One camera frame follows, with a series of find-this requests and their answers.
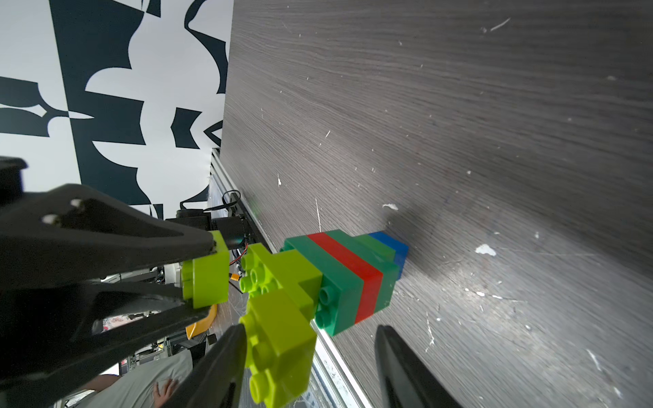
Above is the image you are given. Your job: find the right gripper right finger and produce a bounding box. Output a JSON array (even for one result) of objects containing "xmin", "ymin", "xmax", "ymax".
[{"xmin": 374, "ymin": 325, "xmax": 462, "ymax": 408}]

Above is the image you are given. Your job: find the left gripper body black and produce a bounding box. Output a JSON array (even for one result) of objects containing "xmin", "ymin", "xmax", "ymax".
[{"xmin": 1, "ymin": 156, "xmax": 30, "ymax": 393}]

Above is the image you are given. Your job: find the lime lego brick long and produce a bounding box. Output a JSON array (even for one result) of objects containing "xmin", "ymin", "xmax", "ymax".
[{"xmin": 240, "ymin": 289, "xmax": 317, "ymax": 408}]

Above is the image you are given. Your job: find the person hand outside cell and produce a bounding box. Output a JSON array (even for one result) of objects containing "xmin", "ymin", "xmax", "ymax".
[{"xmin": 153, "ymin": 378, "xmax": 179, "ymax": 408}]

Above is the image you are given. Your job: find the lime lego brick small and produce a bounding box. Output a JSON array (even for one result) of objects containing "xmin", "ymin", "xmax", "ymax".
[
  {"xmin": 181, "ymin": 231, "xmax": 231, "ymax": 309},
  {"xmin": 239, "ymin": 243, "xmax": 323, "ymax": 321}
]

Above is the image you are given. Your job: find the green lego brick small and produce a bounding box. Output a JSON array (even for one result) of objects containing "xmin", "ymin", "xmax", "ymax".
[{"xmin": 354, "ymin": 234, "xmax": 396, "ymax": 263}]

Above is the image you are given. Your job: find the green lego brick long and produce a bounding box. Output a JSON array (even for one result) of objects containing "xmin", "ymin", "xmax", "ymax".
[
  {"xmin": 283, "ymin": 233, "xmax": 363, "ymax": 337},
  {"xmin": 324, "ymin": 231, "xmax": 399, "ymax": 323}
]

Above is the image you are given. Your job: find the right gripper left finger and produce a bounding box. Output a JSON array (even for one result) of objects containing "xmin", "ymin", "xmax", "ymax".
[{"xmin": 163, "ymin": 324, "xmax": 247, "ymax": 408}]

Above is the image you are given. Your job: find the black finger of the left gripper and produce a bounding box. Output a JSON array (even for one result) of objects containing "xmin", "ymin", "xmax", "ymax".
[
  {"xmin": 21, "ymin": 185, "xmax": 215, "ymax": 289},
  {"xmin": 1, "ymin": 282, "xmax": 209, "ymax": 393}
]

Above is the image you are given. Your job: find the blue lego brick small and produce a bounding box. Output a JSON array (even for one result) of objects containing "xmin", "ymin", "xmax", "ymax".
[{"xmin": 370, "ymin": 231, "xmax": 409, "ymax": 280}]

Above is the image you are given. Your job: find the red lego brick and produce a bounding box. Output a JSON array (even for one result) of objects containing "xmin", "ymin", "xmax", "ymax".
[{"xmin": 307, "ymin": 231, "xmax": 394, "ymax": 336}]

